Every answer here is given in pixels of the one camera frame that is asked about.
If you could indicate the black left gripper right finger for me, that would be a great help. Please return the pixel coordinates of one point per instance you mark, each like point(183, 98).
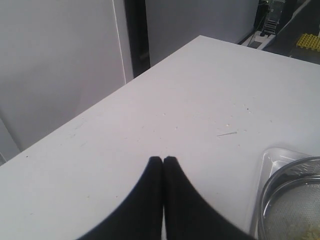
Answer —
point(187, 215)

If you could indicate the round stainless steel sieve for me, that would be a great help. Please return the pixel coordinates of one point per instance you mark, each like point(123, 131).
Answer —
point(290, 201)

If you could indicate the yellow grain powder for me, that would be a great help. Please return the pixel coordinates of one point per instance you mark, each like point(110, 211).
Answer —
point(313, 233)

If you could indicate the white plastic tray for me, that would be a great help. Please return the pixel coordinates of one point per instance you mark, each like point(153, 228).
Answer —
point(272, 160)

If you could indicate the grey background equipment rack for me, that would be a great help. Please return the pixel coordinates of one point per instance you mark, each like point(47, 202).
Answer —
point(272, 17)

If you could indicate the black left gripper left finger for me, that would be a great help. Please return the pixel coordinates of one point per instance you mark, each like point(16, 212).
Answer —
point(140, 215)

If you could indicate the yellow plastic grid crate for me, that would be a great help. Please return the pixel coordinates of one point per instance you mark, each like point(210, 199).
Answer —
point(309, 42)

